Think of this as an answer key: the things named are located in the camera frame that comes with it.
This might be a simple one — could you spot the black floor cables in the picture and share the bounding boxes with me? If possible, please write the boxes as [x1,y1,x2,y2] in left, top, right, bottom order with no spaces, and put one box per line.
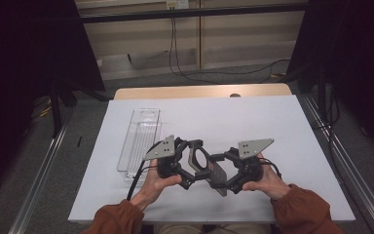
[311,87,341,132]

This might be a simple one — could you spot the black hanging cable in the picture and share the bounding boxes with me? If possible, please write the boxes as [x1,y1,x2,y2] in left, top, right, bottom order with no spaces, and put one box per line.
[172,17,291,76]
[168,17,215,85]

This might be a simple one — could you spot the right hand-held gripper cable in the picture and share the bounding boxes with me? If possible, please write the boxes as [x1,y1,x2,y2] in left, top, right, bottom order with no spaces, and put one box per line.
[258,158,282,180]

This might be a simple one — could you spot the black metal stand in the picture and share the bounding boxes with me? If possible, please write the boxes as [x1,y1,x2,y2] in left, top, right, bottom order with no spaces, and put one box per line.
[49,77,79,138]
[317,64,336,126]

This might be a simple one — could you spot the metal floor rail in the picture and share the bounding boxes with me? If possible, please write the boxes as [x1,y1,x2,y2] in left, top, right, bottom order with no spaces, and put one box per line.
[8,125,70,234]
[300,94,374,234]

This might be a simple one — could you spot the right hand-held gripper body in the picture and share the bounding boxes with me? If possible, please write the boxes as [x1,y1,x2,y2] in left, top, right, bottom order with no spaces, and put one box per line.
[230,138,275,183]

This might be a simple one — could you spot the black horizontal bar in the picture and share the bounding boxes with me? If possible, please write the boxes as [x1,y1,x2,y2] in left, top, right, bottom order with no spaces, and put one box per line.
[79,3,308,24]

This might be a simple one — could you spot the yellow floor cable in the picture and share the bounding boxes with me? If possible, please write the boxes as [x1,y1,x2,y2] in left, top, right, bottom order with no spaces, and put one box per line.
[32,97,54,119]

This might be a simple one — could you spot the left hand-held gripper cable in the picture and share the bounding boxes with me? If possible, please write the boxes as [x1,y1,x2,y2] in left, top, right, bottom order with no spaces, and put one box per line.
[126,139,164,202]

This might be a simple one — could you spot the person's left hand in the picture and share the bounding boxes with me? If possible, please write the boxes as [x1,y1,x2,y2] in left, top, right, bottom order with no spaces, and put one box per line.
[130,158,183,213]

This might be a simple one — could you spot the white wall outlet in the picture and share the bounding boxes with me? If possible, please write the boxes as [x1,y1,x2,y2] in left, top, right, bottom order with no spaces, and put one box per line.
[166,0,190,10]

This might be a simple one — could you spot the person's right hand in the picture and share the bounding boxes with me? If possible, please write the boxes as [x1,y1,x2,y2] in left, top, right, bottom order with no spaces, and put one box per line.
[242,155,291,201]

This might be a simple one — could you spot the clear plastic packaging tray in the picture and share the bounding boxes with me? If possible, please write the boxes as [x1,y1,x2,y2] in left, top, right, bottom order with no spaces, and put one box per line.
[116,107,163,188]

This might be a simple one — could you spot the white table board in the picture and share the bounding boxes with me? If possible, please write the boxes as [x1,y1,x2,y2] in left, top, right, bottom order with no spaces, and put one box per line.
[67,94,356,224]

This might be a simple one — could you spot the hand-held gripper cable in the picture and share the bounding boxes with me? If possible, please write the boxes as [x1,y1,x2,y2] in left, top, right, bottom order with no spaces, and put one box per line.
[126,139,164,202]
[258,158,282,180]

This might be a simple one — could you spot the black curtain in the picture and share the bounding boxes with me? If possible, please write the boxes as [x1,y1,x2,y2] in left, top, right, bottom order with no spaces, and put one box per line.
[0,0,106,196]
[286,0,374,164]

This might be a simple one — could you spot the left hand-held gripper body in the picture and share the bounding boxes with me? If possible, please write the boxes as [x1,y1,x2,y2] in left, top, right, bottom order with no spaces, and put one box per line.
[142,134,188,179]

